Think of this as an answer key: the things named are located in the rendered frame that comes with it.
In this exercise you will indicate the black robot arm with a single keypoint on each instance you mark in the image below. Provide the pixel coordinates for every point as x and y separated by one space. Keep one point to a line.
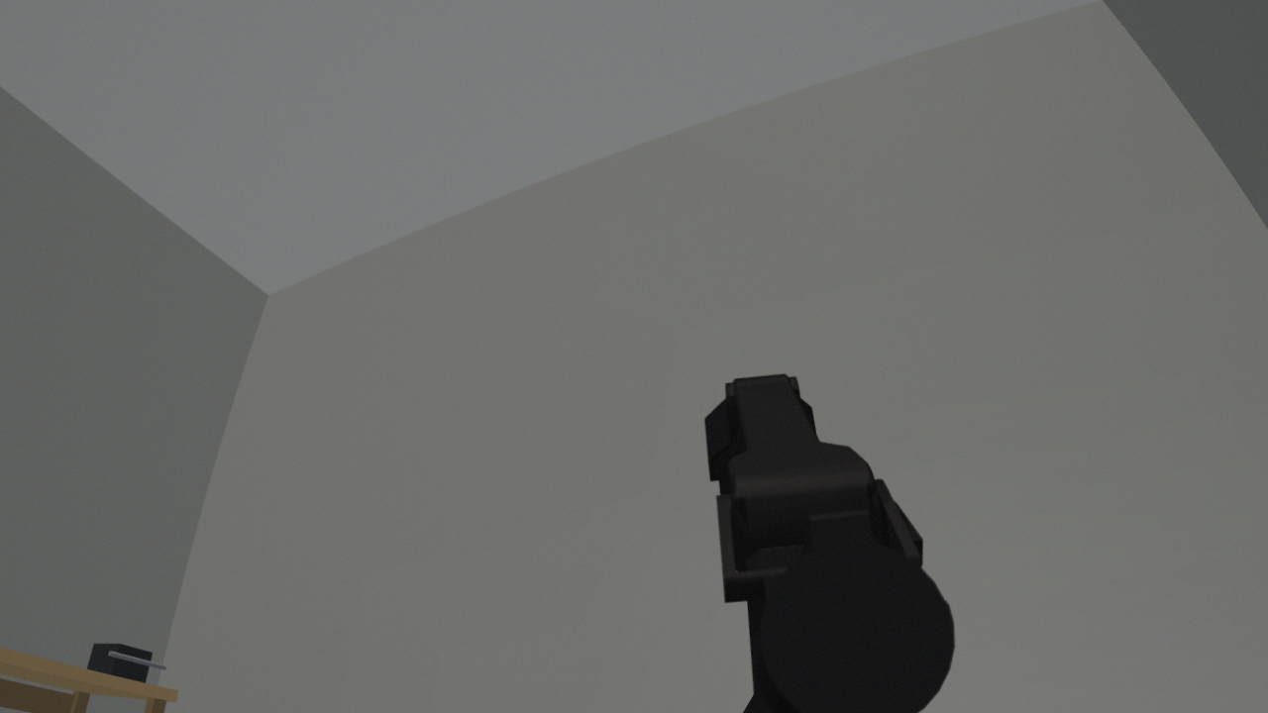
842 617

